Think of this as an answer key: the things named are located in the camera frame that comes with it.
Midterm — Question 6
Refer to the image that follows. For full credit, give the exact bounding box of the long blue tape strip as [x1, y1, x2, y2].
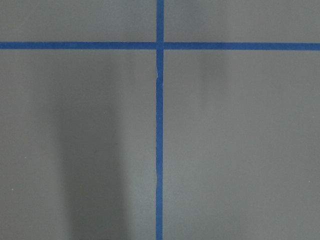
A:
[155, 0, 164, 240]

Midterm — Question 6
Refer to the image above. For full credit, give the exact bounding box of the crossing blue tape strip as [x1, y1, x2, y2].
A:
[0, 41, 320, 51]

